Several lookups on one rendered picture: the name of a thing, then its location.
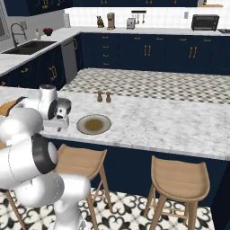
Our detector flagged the black toaster oven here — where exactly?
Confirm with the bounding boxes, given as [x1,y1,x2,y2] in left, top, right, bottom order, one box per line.
[190,13,221,32]

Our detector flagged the black sink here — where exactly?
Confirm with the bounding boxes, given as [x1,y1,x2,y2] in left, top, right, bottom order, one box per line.
[1,40,58,56]

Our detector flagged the red flowers in dark pot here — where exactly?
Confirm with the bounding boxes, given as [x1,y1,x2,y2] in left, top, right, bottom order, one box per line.
[42,27,55,37]

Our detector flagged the window with grey frame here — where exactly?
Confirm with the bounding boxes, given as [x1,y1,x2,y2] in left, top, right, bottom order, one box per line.
[0,2,11,43]

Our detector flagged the white paper towel roll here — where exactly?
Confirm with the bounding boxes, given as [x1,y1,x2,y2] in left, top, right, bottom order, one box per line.
[62,12,72,29]

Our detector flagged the wooden wall shelf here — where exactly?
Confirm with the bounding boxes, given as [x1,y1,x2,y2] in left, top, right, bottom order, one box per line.
[197,0,225,8]

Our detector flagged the grey dishwasher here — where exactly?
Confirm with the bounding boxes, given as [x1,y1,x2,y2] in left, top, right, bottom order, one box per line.
[60,39,79,84]

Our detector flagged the navy island base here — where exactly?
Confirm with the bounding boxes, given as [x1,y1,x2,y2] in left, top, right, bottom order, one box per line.
[48,137,230,230]

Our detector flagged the black spring tap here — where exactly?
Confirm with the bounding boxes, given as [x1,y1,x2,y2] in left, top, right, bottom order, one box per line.
[10,22,28,49]

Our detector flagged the long navy base cupboard run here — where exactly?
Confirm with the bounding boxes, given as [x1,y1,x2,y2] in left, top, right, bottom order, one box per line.
[80,32,230,76]

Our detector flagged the wooden bar stool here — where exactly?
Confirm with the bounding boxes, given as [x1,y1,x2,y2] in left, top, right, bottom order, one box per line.
[142,155,211,230]
[0,188,27,230]
[53,143,114,230]

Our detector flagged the grey bowl with brown inside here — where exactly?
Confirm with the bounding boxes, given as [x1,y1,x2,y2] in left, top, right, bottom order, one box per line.
[75,113,112,136]

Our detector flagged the dark animal figurine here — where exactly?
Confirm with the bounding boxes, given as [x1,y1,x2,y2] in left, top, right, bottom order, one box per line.
[95,15,105,29]

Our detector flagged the brown coffee machine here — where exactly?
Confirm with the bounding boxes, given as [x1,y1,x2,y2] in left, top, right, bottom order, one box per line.
[106,12,117,31]

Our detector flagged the silver toaster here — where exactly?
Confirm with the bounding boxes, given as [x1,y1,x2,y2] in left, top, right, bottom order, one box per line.
[126,17,137,31]

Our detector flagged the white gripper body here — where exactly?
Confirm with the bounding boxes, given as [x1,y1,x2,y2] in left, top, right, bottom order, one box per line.
[41,115,71,133]

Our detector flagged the navy base cupboards with sink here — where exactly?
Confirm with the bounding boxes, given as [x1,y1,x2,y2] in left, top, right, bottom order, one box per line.
[0,33,83,92]

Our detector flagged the navy wall cupboards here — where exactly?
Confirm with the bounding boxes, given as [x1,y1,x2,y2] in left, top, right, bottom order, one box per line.
[3,0,199,17]

